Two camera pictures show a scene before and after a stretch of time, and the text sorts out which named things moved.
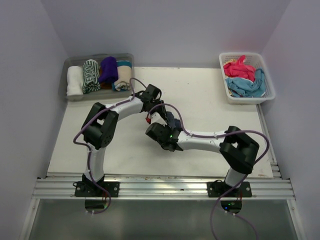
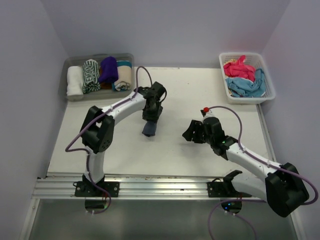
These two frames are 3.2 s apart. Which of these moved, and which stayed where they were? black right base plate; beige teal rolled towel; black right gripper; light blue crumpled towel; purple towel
Moved: black right gripper
Stayed: purple towel; black right base plate; beige teal rolled towel; light blue crumpled towel
